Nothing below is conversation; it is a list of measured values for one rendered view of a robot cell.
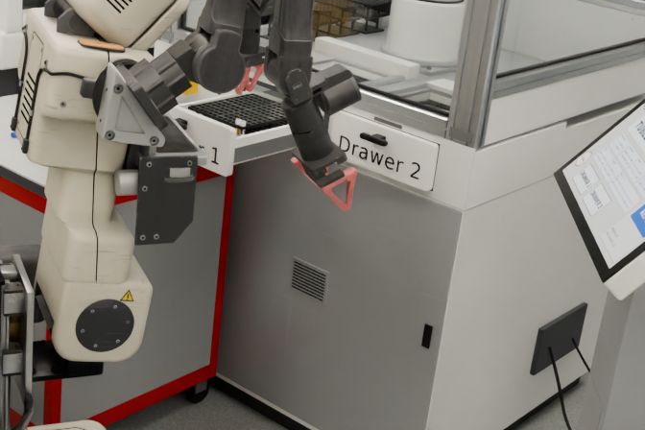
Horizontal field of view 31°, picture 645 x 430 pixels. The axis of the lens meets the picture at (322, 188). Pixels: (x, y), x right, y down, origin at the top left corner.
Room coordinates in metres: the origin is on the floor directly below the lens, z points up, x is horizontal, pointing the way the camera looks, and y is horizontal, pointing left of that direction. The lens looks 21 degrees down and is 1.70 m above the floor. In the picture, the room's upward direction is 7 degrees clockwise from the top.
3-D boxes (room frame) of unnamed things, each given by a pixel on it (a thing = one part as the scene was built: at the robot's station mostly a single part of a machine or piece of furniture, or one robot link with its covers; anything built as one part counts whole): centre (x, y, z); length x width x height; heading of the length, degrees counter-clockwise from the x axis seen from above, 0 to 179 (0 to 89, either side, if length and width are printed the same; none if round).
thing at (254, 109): (2.60, 0.20, 0.87); 0.22 x 0.18 x 0.06; 143
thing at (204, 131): (2.44, 0.32, 0.87); 0.29 x 0.02 x 0.11; 53
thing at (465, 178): (3.05, -0.20, 0.87); 1.02 x 0.95 x 0.14; 53
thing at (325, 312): (3.05, -0.21, 0.40); 1.03 x 0.95 x 0.80; 53
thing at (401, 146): (2.50, -0.12, 0.87); 0.29 x 0.02 x 0.11; 53
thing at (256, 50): (2.48, 0.20, 1.09); 0.10 x 0.07 x 0.07; 143
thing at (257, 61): (2.48, 0.20, 1.02); 0.07 x 0.07 x 0.09; 53
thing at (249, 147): (2.61, 0.19, 0.86); 0.40 x 0.26 x 0.06; 143
